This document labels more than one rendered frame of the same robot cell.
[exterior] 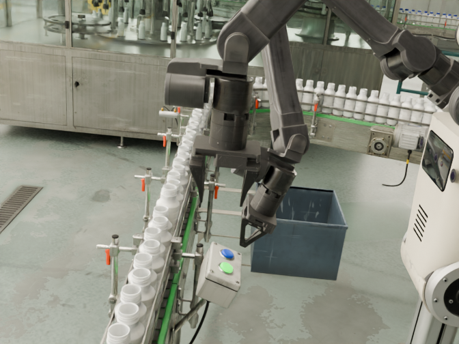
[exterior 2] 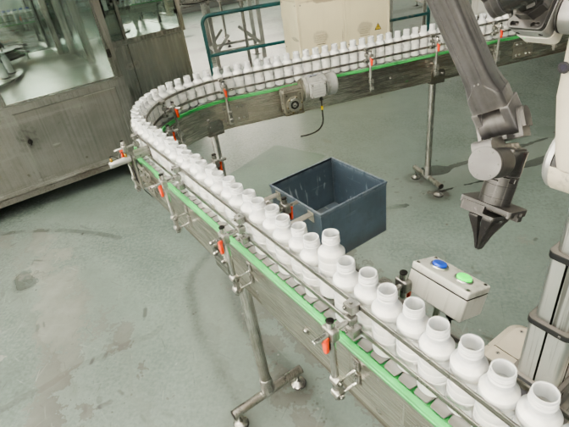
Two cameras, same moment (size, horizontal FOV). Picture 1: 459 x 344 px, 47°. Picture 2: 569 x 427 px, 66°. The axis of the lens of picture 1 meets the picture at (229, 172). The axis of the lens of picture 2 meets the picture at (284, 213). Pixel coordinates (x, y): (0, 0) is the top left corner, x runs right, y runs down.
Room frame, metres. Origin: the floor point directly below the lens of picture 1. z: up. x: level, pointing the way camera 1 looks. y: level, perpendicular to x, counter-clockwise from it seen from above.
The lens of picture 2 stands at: (0.63, 0.61, 1.74)
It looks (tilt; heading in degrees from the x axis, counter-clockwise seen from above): 32 degrees down; 329
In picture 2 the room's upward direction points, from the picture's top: 9 degrees counter-clockwise
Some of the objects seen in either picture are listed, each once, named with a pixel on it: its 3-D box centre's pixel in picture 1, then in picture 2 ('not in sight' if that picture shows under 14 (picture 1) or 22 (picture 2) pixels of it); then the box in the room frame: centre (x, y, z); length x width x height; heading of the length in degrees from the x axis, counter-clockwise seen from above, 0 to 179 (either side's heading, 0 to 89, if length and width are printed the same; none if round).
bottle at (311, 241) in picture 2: not in sight; (314, 265); (1.30, 0.16, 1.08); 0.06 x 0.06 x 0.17
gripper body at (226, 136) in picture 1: (228, 132); not in sight; (0.77, 0.01, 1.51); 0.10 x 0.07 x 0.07; 90
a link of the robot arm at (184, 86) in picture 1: (207, 69); not in sight; (0.77, 0.05, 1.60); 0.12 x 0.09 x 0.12; 90
